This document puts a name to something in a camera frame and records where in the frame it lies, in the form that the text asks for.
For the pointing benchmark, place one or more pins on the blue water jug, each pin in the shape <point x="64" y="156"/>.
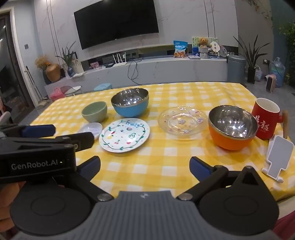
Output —
<point x="277" y="71"/>

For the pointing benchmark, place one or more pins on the light blue plastic stool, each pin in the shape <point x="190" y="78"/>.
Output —
<point x="103" y="87"/>

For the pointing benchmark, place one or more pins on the round glass wheeled stool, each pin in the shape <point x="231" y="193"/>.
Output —
<point x="71" y="89"/>

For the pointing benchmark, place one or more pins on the clear glass flower-print plate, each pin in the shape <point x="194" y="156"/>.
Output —
<point x="182" y="121"/>

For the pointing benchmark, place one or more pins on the green ceramic bowl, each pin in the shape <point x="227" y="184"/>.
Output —
<point x="92" y="116"/>

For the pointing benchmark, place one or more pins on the sliding glass door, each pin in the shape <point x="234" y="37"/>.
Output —
<point x="11" y="69"/>

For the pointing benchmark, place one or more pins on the brown round vase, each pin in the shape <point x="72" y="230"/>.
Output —
<point x="53" y="73"/>

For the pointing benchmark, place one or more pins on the white woven basket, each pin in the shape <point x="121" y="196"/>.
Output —
<point x="258" y="75"/>

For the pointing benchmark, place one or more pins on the orange steel bowl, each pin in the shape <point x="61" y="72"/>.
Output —
<point x="228" y="142"/>

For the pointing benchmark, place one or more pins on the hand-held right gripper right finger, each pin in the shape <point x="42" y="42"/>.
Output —
<point x="198" y="167"/>

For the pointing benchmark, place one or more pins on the tall potted plant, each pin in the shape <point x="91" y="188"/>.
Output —
<point x="251" y="74"/>

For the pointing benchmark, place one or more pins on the grey trash bin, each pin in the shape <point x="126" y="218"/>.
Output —
<point x="236" y="69"/>

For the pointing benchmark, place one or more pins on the black wall television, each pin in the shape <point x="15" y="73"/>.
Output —
<point x="115" y="20"/>

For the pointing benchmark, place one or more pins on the green plant in blue vase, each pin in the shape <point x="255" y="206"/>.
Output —
<point x="71" y="71"/>

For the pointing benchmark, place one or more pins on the white phone stand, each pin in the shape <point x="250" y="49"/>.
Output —
<point x="278" y="157"/>

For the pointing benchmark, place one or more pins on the pink basket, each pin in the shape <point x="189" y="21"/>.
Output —
<point x="56" y="94"/>

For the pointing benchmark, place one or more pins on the blue steel bowl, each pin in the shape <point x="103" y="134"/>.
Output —
<point x="129" y="109"/>

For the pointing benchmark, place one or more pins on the flat white box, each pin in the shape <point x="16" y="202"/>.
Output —
<point x="194" y="57"/>

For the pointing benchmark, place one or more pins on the white fruit-painted plate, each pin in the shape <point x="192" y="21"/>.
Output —
<point x="124" y="136"/>

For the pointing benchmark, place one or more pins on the dried yellow flowers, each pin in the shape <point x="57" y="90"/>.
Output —
<point x="42" y="62"/>

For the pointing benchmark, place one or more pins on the green and white picture board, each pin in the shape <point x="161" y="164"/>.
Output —
<point x="195" y="41"/>

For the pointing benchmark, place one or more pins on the person's left hand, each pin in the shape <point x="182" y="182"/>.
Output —
<point x="8" y="203"/>

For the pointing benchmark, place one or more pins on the blue snack bag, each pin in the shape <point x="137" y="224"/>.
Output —
<point x="180" y="48"/>

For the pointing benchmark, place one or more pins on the white printed box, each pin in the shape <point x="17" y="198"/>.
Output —
<point x="78" y="65"/>

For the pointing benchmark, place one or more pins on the pink printed box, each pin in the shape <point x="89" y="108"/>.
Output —
<point x="95" y="65"/>

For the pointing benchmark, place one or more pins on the yellow checked tablecloth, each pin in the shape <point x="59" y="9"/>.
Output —
<point x="161" y="150"/>

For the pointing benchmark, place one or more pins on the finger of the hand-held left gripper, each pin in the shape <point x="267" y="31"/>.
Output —
<point x="83" y="140"/>
<point x="36" y="131"/>

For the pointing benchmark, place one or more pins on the white round sign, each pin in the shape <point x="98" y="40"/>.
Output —
<point x="214" y="47"/>

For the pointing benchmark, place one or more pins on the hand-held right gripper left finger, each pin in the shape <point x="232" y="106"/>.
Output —
<point x="91" y="166"/>

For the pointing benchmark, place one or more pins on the grey chair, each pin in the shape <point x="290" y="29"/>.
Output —
<point x="5" y="117"/>

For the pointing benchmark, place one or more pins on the brown teddy bear bouquet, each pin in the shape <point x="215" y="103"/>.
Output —
<point x="203" y="42"/>

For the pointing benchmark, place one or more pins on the small beige heater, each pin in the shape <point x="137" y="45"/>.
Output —
<point x="271" y="83"/>

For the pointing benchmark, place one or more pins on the white router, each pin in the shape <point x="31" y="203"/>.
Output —
<point x="119" y="63"/>

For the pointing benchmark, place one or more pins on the small white sticker-print plate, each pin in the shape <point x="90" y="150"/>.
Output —
<point x="93" y="129"/>

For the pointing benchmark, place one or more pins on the green leafy plant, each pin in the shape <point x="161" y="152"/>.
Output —
<point x="288" y="46"/>

